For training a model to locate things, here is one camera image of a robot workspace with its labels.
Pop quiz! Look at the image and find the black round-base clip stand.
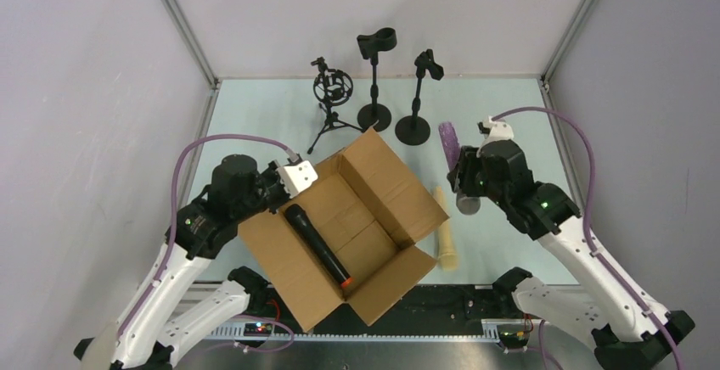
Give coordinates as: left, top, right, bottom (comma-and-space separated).
357, 27, 397, 132

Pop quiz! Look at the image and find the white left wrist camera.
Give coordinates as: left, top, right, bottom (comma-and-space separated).
277, 160, 318, 199

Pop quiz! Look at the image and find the purple glitter microphone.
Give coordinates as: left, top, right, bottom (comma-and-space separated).
438, 121, 481, 216

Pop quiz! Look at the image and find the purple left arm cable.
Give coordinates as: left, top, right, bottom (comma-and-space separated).
115, 133, 299, 346

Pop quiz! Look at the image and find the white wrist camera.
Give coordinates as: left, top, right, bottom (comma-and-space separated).
478, 120, 515, 147
277, 160, 318, 199

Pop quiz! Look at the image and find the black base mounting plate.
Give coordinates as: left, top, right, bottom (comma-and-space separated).
264, 283, 508, 338

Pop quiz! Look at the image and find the base circuit board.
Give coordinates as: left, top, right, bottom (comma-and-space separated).
243, 322, 273, 338
498, 331, 530, 353

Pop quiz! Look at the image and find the black tripod shock mount stand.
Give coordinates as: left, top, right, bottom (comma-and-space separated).
307, 57, 363, 154

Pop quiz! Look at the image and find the grey slotted cable duct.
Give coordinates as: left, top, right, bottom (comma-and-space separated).
204, 322, 500, 344

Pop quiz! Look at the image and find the brown cardboard box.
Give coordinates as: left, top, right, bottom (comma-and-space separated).
238, 130, 448, 331

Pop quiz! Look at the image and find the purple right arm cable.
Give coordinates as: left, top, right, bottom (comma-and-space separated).
492, 106, 684, 370

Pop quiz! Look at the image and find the right base circuit board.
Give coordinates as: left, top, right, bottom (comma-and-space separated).
498, 331, 530, 353

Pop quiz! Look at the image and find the left base circuit board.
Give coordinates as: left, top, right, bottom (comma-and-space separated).
243, 322, 273, 338

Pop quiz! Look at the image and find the black round-base clamp stand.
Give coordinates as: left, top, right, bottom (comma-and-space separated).
395, 48, 445, 146

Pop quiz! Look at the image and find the beige microphone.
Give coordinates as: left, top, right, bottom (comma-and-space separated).
433, 186, 458, 272

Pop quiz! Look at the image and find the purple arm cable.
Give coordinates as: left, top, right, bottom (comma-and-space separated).
492, 106, 684, 370
115, 133, 299, 346

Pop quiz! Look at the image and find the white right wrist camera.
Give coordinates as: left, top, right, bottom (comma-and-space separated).
478, 120, 515, 147

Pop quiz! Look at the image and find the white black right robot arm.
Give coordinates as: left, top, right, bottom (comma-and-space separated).
442, 140, 695, 369

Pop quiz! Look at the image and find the black microphone orange ring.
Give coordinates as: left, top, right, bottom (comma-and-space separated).
283, 205, 354, 289

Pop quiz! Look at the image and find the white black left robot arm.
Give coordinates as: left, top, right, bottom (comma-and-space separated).
74, 154, 291, 369

